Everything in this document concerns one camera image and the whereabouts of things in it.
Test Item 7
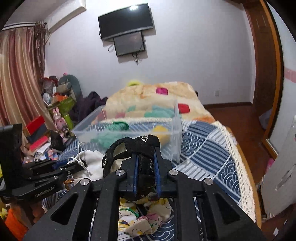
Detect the teal green cloth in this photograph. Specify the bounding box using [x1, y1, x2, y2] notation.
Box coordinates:
[90, 121, 129, 149]

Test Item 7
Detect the floral patterned cloth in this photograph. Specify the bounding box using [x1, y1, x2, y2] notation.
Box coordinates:
[118, 192, 173, 237]

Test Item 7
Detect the brown wooden door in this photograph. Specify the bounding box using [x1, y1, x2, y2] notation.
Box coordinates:
[243, 1, 283, 145]

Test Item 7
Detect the striped red beige curtain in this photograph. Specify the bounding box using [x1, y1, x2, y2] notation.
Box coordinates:
[0, 22, 55, 140]

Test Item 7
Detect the white wall air conditioner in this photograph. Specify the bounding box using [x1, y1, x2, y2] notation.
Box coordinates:
[44, 0, 86, 33]

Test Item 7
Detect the grey plush toy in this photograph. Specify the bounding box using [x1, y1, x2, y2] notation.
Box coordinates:
[56, 74, 82, 101]

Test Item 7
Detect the black wall television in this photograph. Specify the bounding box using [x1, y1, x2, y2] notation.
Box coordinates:
[98, 4, 154, 40]

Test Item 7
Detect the blue white patterned bedspread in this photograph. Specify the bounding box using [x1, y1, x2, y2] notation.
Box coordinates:
[41, 119, 258, 241]

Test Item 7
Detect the white suitcase with stickers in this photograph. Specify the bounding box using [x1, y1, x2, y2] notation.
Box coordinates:
[260, 120, 296, 219]

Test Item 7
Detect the dark purple clothing pile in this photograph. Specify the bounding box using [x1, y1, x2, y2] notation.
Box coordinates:
[69, 91, 108, 124]

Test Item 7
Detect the yellow felt ball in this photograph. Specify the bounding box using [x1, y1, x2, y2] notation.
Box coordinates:
[152, 125, 171, 147]

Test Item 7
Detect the black and white tote bag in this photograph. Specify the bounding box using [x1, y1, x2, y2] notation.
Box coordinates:
[102, 135, 161, 201]

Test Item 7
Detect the beige colourful plush blanket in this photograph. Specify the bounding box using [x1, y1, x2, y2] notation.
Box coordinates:
[91, 82, 215, 124]

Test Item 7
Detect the small black wall monitor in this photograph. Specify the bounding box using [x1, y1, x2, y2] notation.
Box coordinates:
[113, 32, 145, 57]

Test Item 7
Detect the pink rabbit toy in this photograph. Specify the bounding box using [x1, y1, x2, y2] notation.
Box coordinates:
[53, 108, 71, 139]

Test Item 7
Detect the clear plastic storage box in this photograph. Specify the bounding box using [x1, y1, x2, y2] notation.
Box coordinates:
[72, 106, 182, 162]

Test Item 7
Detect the red box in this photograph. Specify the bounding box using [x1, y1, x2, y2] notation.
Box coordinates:
[23, 115, 45, 137]

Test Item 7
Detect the green cardboard box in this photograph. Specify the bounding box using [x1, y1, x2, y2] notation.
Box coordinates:
[48, 97, 76, 130]

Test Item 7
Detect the yellow green plush pillow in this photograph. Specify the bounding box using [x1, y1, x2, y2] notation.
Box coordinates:
[126, 80, 143, 87]

